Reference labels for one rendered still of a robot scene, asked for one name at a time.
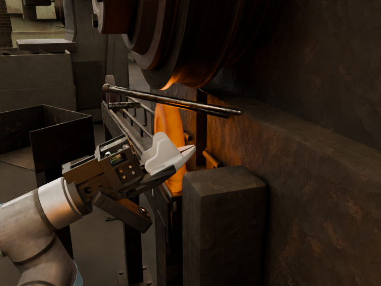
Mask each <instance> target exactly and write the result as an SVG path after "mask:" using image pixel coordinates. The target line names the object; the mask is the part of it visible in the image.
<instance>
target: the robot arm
mask: <svg viewBox="0 0 381 286"><path fill-rule="evenodd" d="M118 139H119V140H118ZM115 140H117V141H115ZM113 141H115V142H113ZM111 142H113V143H111ZM108 143H111V144H109V145H106V144H108ZM195 151H196V147H195V145H188V146H182V147H179V148H177V147H176V146H175V144H174V143H173V142H172V141H171V140H170V139H169V137H168V136H167V135H166V134H165V133H164V132H157V133H156V134H154V135H153V145H152V147H151V148H150V149H149V150H147V151H145V152H143V153H142V155H141V160H140V161H139V159H138V157H137V155H136V151H135V150H134V148H133V145H132V143H131V142H129V140H128V138H127V136H126V135H125V134H122V135H120V136H118V137H115V138H113V139H111V140H109V141H107V142H105V143H103V144H100V145H98V146H97V147H96V150H95V154H94V155H92V156H90V157H88V158H86V159H84V160H81V161H79V162H77V163H75V164H73V165H72V163H71V162H69V163H67V164H65V165H63V169H64V170H63V171H62V176H63V177H61V178H58V179H56V180H54V181H52V182H50V183H48V184H45V185H43V186H41V187H39V188H37V189H35V190H33V191H31V192H28V193H26V194H24V195H22V196H19V197H17V198H16V199H13V200H11V201H9V202H6V203H2V204H0V258H4V257H6V256H8V257H9V258H10V260H11V261H12V262H13V264H14V266H15V267H16V268H17V270H18V271H19V272H20V274H21V278H20V280H19V282H18V284H17V286H82V285H83V279H82V276H81V274H80V273H79V271H78V267H77V265H76V263H75V262H74V261H73V260H72V259H71V257H70V255H69V254H68V253H67V251H66V249H65V248H64V246H63V244H62V243H61V241H60V240H59V238H58V237H57V235H56V234H55V231H57V230H59V229H62V228H64V227H66V226H68V225H70V224H72V223H74V222H76V221H78V220H80V219H82V217H83V216H85V215H87V214H89V213H91V212H92V211H93V208H92V205H94V206H96V207H98V208H99V209H101V210H103V211H105V212H107V213H108V214H110V215H111V216H113V217H115V218H117V219H119V220H120V221H122V222H124V223H126V224H127V225H129V226H130V227H132V228H133V229H135V230H137V231H139V232H141V233H143V234H145V233H146V232H147V230H148V229H149V227H150V226H151V225H152V224H153V222H152V220H151V216H150V213H149V211H148V210H146V209H145V208H143V207H141V206H139V205H137V204H135V203H133V202H132V201H130V200H129V199H130V198H132V197H134V196H138V195H140V194H142V193H144V192H146V191H149V190H152V189H153V188H155V187H157V186H159V185H161V184H162V183H164V182H165V181H166V180H167V179H169V178H170V177H171V176H173V175H174V174H176V172H177V171H178V170H179V169H181V168H182V167H183V166H184V165H185V163H186V162H187V161H188V160H189V159H190V157H191V156H192V155H193V154H194V152H195ZM148 172H149V173H148Z"/></svg>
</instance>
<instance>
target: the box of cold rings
mask: <svg viewBox="0 0 381 286"><path fill-rule="evenodd" d="M37 52H38V53H39V54H34V53H33V52H31V51H19V50H18V48H0V113H1V112H7V111H12V110H17V109H21V108H26V107H32V106H37V105H41V104H45V105H48V106H52V107H57V108H62V109H65V110H69V111H74V112H77V105H76V98H75V92H76V91H75V85H74V78H73V68H72V62H71V53H70V52H69V51H68V50H65V52H64V53H61V54H59V53H48V52H45V51H43V50H42V49H38V51H37Z"/></svg>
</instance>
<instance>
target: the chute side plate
mask: <svg viewBox="0 0 381 286"><path fill-rule="evenodd" d="M101 110H102V117H103V116H104V122H105V124H106V126H107V128H108V130H109V131H110V133H111V135H112V137H113V138H115V137H118V136H120V135H122V134H125V132H124V131H123V130H122V128H121V127H120V126H119V124H118V123H117V121H116V120H115V119H114V118H113V116H112V115H111V114H110V112H109V111H108V110H107V109H106V107H105V106H104V104H103V103H101ZM125 135H126V134H125ZM126 136H127V135H126ZM127 138H128V140H129V142H131V140H130V139H129V137H128V136H127ZM131 143H132V142H131ZM132 145H133V148H134V150H135V151H136V155H137V157H138V159H139V161H140V160H141V153H140V152H139V151H138V150H137V148H136V147H135V146H134V144H133V143H132ZM144 194H145V196H146V198H147V200H148V202H149V204H150V207H151V209H152V211H153V213H154V215H155V218H156V220H157V221H158V218H157V211H159V213H160V215H161V217H162V219H163V221H164V224H165V226H166V241H167V243H168V245H171V203H170V201H169V199H168V198H167V197H166V195H165V193H164V191H163V189H162V187H161V186H160V185H159V186H157V187H155V188H153V192H152V190H149V191H146V192H144Z"/></svg>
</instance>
